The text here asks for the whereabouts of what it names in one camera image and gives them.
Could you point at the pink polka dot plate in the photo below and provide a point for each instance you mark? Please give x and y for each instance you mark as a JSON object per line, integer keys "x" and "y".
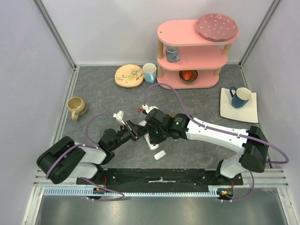
{"x": 216, "y": 27}

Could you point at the patterned dark bowl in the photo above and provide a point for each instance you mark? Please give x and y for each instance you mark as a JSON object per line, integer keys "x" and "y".
{"x": 188, "y": 82}

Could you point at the beige ceramic mug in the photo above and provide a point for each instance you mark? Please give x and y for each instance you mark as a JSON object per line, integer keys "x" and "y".
{"x": 77, "y": 107}

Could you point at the orange cup in bowl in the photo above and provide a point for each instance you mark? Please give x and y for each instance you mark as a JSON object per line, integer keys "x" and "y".
{"x": 188, "y": 75}

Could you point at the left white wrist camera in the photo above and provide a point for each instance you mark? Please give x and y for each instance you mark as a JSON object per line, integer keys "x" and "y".
{"x": 119, "y": 117}

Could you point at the yellow floral plate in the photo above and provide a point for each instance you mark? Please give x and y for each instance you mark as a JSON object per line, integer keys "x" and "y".
{"x": 129, "y": 76}

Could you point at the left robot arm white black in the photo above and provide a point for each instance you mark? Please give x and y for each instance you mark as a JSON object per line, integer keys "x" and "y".
{"x": 70, "y": 159}

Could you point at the dark blue mug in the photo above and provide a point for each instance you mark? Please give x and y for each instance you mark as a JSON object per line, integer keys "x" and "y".
{"x": 240, "y": 96}

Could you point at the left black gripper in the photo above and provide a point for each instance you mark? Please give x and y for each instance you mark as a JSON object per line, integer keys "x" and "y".
{"x": 136, "y": 131}

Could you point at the white slotted cable duct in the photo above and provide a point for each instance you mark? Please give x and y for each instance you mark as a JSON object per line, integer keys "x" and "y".
{"x": 96, "y": 192}

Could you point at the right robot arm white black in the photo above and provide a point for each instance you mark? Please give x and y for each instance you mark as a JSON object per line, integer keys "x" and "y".
{"x": 249, "y": 145}

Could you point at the white battery cover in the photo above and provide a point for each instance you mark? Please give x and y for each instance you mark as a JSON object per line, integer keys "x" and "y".
{"x": 159, "y": 155}

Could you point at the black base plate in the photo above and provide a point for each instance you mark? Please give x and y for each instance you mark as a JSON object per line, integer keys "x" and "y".
{"x": 162, "y": 179}

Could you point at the white square plate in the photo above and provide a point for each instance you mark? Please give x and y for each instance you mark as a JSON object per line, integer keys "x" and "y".
{"x": 247, "y": 113}

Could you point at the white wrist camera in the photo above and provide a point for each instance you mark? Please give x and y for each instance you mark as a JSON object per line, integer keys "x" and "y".
{"x": 145, "y": 109}
{"x": 119, "y": 117}

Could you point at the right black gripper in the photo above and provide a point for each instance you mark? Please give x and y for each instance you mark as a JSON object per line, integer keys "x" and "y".
{"x": 152, "y": 135}

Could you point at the grey mug on shelf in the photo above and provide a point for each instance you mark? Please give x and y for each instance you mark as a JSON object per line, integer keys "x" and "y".
{"x": 172, "y": 54}

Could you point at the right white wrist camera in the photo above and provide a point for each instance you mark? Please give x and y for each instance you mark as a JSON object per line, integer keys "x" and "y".
{"x": 145, "y": 109}

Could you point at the light blue mug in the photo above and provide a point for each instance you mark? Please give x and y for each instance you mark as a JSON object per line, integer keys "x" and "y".
{"x": 149, "y": 72}

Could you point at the pink three-tier shelf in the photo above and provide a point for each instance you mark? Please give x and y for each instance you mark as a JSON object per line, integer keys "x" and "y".
{"x": 196, "y": 53}

